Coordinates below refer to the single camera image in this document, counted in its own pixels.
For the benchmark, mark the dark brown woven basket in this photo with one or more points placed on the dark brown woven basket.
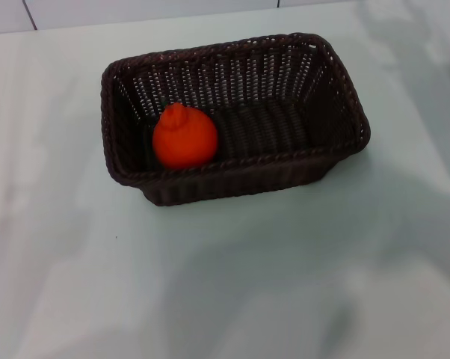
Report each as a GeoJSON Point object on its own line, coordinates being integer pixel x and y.
{"type": "Point", "coordinates": [247, 123]}

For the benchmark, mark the orange toy tangerine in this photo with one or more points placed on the orange toy tangerine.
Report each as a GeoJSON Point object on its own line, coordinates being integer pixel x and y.
{"type": "Point", "coordinates": [185, 138]}

